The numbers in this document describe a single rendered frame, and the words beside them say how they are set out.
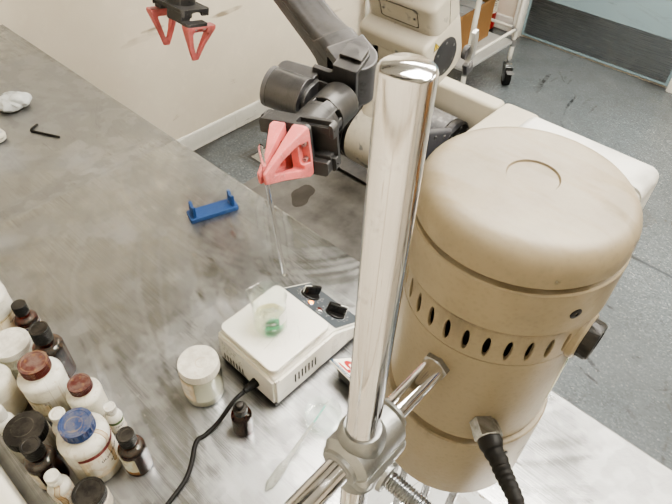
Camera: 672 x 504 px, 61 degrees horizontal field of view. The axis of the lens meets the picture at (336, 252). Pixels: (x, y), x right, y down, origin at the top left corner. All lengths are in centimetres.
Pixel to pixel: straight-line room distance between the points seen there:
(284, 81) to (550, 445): 64
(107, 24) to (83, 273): 131
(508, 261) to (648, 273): 218
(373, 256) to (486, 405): 17
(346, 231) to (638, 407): 103
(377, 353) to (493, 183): 10
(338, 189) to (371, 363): 165
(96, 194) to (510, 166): 110
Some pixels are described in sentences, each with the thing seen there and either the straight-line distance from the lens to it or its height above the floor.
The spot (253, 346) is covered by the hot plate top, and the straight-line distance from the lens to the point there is 85.
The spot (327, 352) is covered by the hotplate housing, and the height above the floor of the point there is 78.
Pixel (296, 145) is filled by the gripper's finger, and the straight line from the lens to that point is 68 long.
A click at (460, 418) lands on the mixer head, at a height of 123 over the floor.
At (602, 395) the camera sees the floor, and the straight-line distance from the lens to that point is 198.
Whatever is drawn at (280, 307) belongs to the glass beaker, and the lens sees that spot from 81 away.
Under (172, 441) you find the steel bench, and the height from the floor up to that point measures 75.
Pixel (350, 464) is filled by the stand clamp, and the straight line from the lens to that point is 27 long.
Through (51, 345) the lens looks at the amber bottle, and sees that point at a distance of 94.
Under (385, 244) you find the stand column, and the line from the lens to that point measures 16.
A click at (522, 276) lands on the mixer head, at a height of 135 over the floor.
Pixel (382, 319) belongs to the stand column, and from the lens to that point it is 19.
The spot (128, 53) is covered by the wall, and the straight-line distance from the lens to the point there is 236.
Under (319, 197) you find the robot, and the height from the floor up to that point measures 36.
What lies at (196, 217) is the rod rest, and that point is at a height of 76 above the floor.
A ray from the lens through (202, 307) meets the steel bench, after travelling 102.
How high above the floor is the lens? 152
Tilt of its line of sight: 45 degrees down
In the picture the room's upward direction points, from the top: 2 degrees clockwise
